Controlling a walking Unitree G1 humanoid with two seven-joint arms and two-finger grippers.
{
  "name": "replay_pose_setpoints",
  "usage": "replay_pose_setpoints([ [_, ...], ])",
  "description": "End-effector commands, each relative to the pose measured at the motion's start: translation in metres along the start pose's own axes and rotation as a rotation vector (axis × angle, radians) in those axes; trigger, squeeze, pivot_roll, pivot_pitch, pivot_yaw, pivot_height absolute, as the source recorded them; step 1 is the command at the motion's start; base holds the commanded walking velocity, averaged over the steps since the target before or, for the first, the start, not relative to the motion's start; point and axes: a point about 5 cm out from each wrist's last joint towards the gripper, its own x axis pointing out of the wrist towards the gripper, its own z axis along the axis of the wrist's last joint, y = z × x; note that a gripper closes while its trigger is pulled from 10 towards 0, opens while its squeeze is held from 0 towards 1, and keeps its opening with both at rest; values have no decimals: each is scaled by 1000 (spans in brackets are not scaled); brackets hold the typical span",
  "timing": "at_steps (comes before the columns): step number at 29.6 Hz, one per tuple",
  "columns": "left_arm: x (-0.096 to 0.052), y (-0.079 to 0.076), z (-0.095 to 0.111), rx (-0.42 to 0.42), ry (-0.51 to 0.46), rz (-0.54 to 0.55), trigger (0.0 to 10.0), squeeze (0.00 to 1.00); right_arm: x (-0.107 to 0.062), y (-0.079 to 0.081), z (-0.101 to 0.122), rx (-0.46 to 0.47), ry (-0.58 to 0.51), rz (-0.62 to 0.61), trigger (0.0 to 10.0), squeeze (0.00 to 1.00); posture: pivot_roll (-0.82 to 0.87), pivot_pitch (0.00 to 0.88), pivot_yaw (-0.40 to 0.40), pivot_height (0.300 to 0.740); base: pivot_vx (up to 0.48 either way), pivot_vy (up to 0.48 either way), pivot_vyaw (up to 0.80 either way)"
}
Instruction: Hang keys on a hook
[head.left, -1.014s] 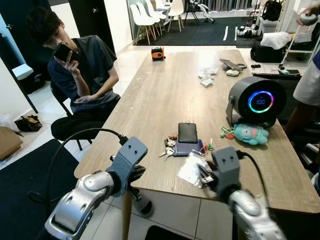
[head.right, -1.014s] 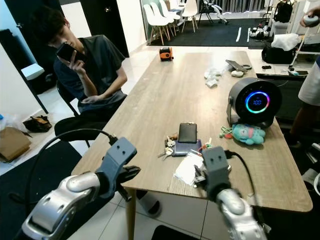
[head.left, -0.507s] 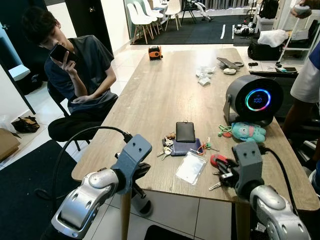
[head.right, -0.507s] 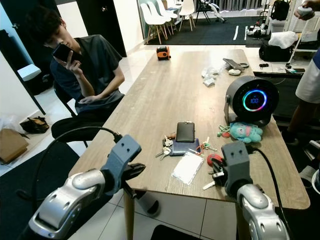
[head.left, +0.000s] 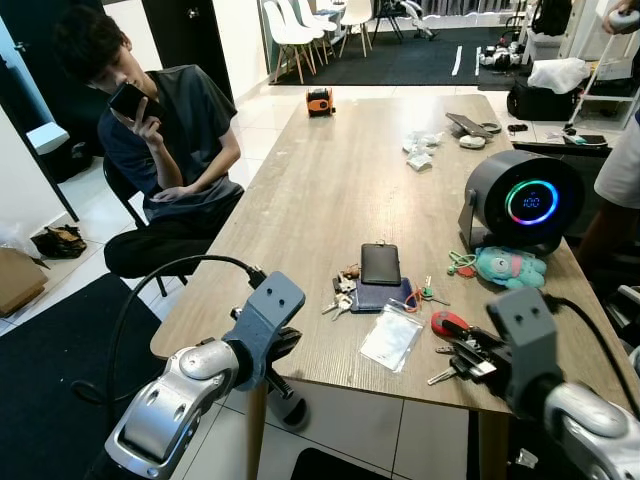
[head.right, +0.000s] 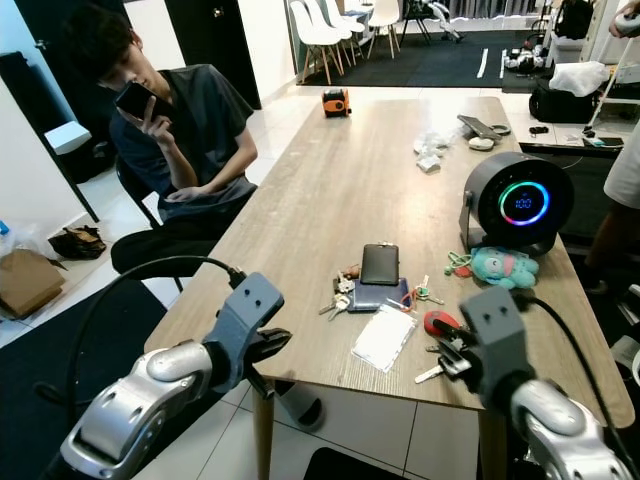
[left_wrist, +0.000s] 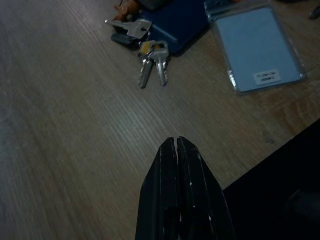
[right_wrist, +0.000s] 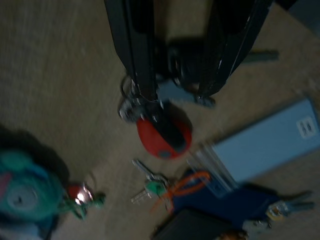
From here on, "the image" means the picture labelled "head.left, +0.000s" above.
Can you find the key bunch with brown charm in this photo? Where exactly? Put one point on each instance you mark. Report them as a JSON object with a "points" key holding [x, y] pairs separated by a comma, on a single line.
{"points": [[343, 295]]}

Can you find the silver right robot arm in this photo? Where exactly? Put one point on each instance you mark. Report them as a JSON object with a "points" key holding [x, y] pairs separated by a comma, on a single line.
{"points": [[595, 435]]}

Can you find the keys with red fob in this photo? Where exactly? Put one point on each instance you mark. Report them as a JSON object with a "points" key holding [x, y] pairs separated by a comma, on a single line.
{"points": [[450, 323]]}

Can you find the keys with green tag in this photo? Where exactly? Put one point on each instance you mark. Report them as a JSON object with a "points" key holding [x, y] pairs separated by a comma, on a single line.
{"points": [[428, 293]]}

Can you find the clear plastic zip bag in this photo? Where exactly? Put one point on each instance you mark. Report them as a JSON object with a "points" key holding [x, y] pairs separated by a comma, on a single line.
{"points": [[392, 338]]}

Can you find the teal plush toy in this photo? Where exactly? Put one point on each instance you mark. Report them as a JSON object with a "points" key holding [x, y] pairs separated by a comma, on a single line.
{"points": [[510, 268]]}

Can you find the blue card holder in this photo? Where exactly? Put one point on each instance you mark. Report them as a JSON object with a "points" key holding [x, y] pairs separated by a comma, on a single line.
{"points": [[385, 297]]}

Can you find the black leather wallet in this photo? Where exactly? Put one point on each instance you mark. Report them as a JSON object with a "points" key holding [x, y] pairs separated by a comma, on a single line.
{"points": [[380, 264]]}

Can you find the wooden table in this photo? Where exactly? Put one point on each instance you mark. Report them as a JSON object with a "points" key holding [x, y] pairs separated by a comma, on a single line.
{"points": [[340, 190]]}

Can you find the crumpled clear plastic wrapper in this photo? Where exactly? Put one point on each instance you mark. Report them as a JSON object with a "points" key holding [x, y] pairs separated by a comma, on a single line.
{"points": [[420, 162], [425, 142]]}

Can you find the small white oval case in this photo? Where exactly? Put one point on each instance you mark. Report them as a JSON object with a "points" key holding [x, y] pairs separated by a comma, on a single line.
{"points": [[471, 142]]}

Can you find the standing person in white shirt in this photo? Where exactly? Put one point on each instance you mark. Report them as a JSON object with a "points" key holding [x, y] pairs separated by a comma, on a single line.
{"points": [[620, 170]]}

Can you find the small black object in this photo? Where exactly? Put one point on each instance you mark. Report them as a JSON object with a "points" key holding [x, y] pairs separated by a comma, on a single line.
{"points": [[517, 128]]}

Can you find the black folding phone stand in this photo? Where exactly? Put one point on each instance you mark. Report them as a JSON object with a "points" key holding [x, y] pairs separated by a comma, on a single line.
{"points": [[465, 124]]}

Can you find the black chair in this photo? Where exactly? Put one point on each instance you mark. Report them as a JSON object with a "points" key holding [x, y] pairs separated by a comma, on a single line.
{"points": [[115, 185]]}

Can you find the black floor mat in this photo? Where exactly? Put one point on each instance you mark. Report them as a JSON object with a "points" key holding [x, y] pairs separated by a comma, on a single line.
{"points": [[50, 400]]}

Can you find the seated person in dark shirt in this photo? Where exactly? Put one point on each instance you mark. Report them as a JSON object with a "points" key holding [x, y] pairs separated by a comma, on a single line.
{"points": [[190, 120]]}

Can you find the orange black tape measure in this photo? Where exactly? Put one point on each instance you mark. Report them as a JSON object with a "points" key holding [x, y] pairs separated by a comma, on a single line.
{"points": [[320, 101]]}

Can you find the brown bag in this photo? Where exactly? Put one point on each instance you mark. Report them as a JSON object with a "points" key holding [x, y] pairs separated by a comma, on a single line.
{"points": [[58, 241]]}

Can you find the black duffel bag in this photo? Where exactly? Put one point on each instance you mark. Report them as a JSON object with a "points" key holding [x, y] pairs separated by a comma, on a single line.
{"points": [[540, 103]]}

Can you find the cardboard box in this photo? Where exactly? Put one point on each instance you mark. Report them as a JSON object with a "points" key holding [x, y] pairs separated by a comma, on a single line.
{"points": [[18, 280]]}

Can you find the white plastic bag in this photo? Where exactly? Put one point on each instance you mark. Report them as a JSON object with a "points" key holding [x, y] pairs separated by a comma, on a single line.
{"points": [[558, 74]]}

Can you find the large black rug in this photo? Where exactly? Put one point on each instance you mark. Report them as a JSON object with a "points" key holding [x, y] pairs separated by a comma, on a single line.
{"points": [[400, 62]]}

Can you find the black smartphone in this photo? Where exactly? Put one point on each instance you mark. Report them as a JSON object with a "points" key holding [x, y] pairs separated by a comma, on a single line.
{"points": [[128, 100]]}

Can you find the white dining chair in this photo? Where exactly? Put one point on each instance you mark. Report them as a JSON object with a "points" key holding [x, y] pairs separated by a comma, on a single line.
{"points": [[285, 35], [320, 15], [357, 12]]}

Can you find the small white box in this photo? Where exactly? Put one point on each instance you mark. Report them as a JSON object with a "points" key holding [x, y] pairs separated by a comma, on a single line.
{"points": [[48, 137]]}

